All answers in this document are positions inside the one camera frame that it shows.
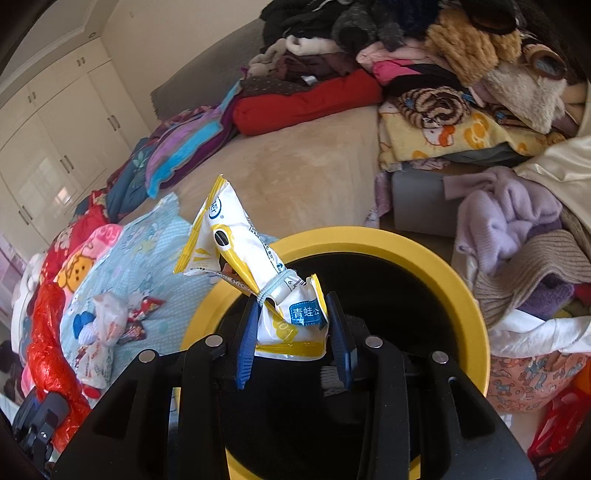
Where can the yellow cartoon blanket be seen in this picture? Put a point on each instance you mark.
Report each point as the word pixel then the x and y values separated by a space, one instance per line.
pixel 461 138

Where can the purple floral cloth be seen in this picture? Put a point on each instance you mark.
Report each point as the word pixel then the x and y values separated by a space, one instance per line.
pixel 381 198

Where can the light blue elastic band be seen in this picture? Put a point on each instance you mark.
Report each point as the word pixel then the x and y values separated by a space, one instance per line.
pixel 273 291

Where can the purple knit garment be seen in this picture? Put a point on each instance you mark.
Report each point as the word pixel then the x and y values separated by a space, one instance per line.
pixel 549 295

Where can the white plastic bag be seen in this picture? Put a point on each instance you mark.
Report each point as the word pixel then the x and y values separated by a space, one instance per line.
pixel 101 337

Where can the red folded cloth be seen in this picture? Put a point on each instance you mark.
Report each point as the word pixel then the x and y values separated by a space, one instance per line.
pixel 304 106

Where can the grey bed headboard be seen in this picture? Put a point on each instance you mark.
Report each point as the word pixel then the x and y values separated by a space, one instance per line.
pixel 207 69

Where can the tiger striped cloth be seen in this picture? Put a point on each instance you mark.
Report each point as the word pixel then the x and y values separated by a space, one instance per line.
pixel 434 106

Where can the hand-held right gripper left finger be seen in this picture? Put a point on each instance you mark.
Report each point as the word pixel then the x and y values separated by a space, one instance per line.
pixel 244 353

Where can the pink cartoon blanket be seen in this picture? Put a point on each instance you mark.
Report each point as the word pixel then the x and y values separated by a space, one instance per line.
pixel 87 258

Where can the yellow white snack wrapper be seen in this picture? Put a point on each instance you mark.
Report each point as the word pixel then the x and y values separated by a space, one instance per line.
pixel 231 240

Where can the red candy wrapper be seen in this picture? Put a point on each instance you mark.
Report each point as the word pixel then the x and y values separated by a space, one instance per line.
pixel 132 331
pixel 147 306

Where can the brown fuzzy garment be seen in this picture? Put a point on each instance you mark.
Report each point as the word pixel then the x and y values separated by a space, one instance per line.
pixel 466 44

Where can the white bedding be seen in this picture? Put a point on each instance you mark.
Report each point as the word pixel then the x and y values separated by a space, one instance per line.
pixel 23 300

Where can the cream wardrobe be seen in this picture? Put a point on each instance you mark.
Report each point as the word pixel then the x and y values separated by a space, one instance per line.
pixel 69 134

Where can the yellow trash bin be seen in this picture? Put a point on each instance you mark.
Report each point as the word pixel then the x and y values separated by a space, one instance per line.
pixel 369 242

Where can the dark maroon clothes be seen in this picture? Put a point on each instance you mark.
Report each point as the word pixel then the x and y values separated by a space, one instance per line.
pixel 304 67

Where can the red plastic bag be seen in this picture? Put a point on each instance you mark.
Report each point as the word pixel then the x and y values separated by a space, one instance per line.
pixel 48 350
pixel 563 424

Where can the pink garment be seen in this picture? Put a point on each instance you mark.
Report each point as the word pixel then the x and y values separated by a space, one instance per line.
pixel 397 69

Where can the grey knit garment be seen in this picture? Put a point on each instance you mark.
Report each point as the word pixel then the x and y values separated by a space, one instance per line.
pixel 364 25

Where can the cream fleece garment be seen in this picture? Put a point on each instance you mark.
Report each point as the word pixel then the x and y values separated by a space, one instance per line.
pixel 526 92

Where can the beige knit sweater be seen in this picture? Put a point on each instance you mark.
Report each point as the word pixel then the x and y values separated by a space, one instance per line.
pixel 531 267

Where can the black clothes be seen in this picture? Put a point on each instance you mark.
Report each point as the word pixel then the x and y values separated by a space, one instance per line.
pixel 300 16

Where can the dark blue floral quilt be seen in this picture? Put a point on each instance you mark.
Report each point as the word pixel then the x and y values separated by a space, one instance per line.
pixel 127 177

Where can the pink printed cloth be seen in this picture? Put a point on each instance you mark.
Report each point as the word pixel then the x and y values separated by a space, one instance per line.
pixel 531 381

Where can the red floral blanket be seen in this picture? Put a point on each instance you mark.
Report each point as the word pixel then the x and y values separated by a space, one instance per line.
pixel 69 235

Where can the cream satin cloth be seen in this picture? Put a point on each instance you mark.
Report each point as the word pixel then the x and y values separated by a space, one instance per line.
pixel 563 166

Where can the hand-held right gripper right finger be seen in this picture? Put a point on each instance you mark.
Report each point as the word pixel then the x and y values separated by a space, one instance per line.
pixel 342 353

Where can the lavender sweater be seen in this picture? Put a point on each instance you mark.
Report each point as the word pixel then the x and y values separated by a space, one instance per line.
pixel 508 212

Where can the light blue cartoon blanket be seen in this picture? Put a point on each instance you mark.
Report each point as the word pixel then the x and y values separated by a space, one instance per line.
pixel 152 258

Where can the purple teal striped blanket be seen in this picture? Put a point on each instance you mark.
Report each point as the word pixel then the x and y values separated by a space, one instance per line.
pixel 184 143

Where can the white cloth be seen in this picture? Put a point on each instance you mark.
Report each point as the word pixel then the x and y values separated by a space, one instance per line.
pixel 540 334

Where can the white fleece garment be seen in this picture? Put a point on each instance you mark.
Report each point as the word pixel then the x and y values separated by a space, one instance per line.
pixel 309 46

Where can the grey box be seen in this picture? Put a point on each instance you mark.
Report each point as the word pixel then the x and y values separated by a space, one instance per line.
pixel 420 203

